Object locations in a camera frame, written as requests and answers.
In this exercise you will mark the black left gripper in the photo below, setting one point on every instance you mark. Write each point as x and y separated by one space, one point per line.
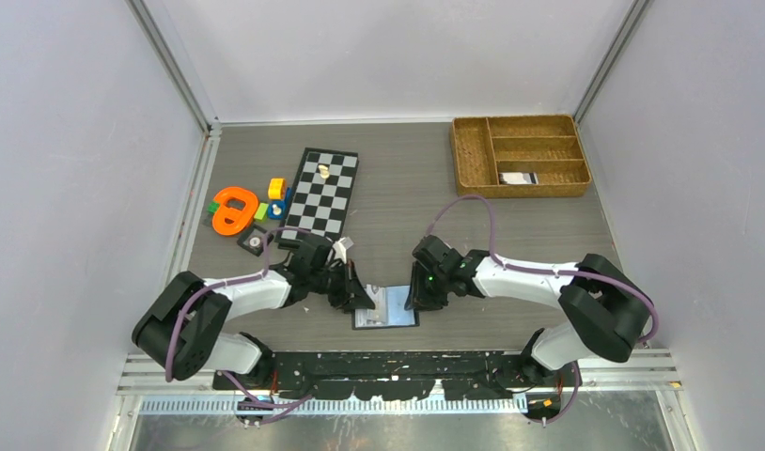
351 295

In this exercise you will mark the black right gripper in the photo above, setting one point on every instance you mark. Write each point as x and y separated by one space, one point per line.
418 298

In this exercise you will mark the white credit card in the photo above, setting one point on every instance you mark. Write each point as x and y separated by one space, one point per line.
369 318
378 296

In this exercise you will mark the black leather card holder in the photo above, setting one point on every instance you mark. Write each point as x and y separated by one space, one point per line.
389 311

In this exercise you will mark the woven wicker tray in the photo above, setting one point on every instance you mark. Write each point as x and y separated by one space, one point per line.
549 146

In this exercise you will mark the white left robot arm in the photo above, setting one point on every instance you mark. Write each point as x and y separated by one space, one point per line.
182 331

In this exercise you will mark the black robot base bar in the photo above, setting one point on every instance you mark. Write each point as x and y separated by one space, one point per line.
394 375

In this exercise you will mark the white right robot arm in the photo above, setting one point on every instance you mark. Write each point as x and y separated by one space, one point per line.
606 314

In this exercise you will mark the black and silver chessboard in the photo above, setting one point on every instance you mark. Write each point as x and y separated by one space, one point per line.
319 205

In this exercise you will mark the blue toy brick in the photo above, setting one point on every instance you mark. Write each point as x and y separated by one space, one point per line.
283 205

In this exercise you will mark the lime green block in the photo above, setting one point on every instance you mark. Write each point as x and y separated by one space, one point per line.
261 213

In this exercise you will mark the white chess piece on board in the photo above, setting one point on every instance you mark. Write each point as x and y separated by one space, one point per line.
324 171

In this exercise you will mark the yellow toy brick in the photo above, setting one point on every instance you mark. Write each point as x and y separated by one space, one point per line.
277 189

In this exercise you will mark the orange curved toy track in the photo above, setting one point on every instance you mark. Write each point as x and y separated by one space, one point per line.
237 208

